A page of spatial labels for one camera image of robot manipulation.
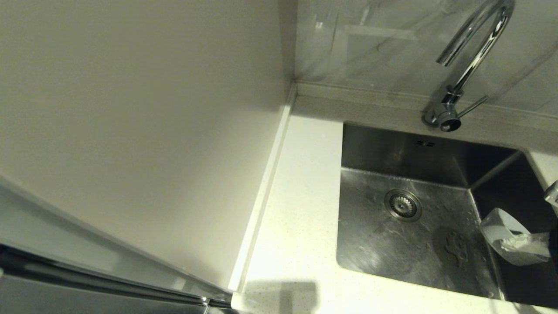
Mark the gray bowl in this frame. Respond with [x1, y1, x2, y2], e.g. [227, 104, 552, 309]
[480, 208, 551, 266]

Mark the yellow bowl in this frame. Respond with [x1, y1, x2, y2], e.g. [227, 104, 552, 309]
[544, 180, 558, 217]

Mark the metal sink drain strainer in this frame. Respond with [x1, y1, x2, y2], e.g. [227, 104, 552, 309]
[384, 189, 422, 222]

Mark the stainless steel sink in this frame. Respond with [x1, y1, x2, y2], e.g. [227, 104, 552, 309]
[336, 122, 558, 308]

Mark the chrome gooseneck faucet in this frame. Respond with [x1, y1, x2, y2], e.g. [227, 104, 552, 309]
[422, 0, 516, 133]

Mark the stainless steel appliance door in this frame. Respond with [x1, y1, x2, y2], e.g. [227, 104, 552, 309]
[0, 174, 238, 314]

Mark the long bar door handle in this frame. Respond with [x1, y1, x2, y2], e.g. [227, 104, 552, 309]
[0, 244, 234, 309]

